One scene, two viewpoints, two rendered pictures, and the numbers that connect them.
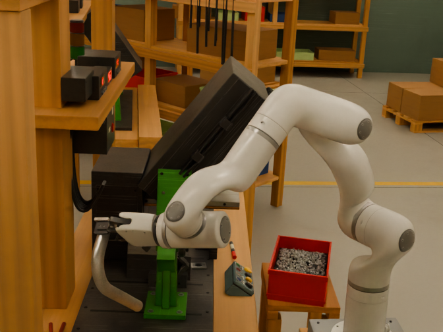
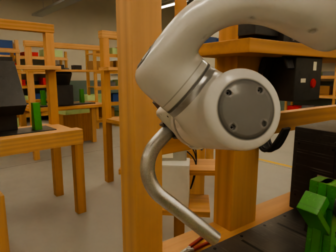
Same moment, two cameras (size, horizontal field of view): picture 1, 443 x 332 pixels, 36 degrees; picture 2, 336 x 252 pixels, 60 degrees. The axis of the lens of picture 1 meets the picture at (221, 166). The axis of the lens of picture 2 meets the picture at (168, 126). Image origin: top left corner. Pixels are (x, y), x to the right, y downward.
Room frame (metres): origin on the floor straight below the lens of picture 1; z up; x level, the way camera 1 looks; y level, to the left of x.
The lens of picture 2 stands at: (1.18, -0.21, 1.44)
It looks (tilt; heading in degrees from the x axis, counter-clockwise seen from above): 10 degrees down; 56
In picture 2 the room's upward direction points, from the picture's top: straight up
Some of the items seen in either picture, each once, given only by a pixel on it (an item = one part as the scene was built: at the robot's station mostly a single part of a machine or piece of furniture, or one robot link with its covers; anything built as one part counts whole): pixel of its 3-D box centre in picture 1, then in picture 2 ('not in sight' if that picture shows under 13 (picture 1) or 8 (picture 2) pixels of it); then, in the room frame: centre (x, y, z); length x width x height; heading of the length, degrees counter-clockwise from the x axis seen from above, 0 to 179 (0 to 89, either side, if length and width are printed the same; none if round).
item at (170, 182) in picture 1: (174, 196); not in sight; (2.21, 0.16, 1.17); 0.13 x 0.12 x 0.20; 1
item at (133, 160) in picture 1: (122, 201); (333, 166); (2.38, 0.36, 1.07); 0.30 x 0.18 x 0.34; 1
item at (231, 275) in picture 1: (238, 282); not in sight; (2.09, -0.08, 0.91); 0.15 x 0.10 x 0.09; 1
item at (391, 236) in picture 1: (380, 249); not in sight; (1.76, -0.46, 1.22); 0.19 x 0.12 x 0.24; 36
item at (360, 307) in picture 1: (365, 311); not in sight; (1.78, -0.45, 1.00); 0.19 x 0.19 x 0.18
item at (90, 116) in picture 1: (82, 88); (298, 54); (2.27, 0.48, 1.52); 0.90 x 0.25 x 0.04; 1
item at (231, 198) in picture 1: (186, 196); not in sight; (2.36, 0.12, 1.11); 0.39 x 0.16 x 0.03; 91
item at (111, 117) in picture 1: (93, 124); (293, 78); (2.16, 0.43, 1.42); 0.17 x 0.12 x 0.15; 1
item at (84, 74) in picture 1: (78, 84); (261, 25); (1.98, 0.43, 1.59); 0.15 x 0.07 x 0.07; 1
